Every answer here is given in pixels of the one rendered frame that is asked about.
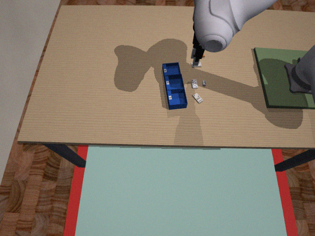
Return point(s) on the blue three-compartment bin rack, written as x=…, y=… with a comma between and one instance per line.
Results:
x=176, y=95

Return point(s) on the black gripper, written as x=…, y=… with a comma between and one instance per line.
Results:
x=197, y=52

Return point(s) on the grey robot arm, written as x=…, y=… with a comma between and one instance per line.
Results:
x=217, y=21

